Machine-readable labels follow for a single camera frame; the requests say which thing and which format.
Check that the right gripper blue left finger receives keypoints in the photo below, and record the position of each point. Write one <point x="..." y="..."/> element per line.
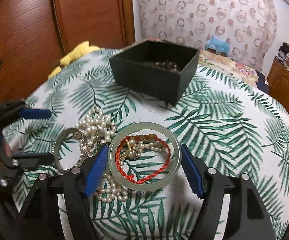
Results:
<point x="98" y="166"/>

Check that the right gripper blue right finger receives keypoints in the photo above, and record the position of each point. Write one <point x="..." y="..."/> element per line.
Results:
<point x="194" y="169"/>

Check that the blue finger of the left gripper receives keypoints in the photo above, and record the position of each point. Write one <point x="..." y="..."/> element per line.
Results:
<point x="35" y="113"/>
<point x="31" y="160"/>

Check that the silver bangle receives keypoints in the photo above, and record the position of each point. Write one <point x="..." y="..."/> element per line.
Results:
<point x="66" y="149"/>

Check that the pale green jade bangle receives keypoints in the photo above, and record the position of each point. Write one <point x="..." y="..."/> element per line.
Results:
<point x="144" y="156"/>

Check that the black square jewelry box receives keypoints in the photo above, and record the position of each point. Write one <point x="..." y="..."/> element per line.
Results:
<point x="162" y="70"/>

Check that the palm leaf print blanket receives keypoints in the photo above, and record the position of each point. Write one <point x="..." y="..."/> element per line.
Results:
<point x="232" y="126"/>

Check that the yellow pikachu plush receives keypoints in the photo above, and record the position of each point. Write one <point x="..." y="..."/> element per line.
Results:
<point x="79" y="51"/>

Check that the wooden louvered wardrobe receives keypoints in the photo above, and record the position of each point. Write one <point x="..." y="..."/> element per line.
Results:
<point x="36" y="34"/>

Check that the floral quilt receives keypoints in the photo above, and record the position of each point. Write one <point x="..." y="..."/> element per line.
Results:
<point x="228" y="67"/>

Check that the blue plush toy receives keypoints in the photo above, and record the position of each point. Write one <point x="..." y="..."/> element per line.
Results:
<point x="217" y="46"/>

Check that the patterned lace curtain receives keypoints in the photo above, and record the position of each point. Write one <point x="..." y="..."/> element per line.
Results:
<point x="248" y="26"/>

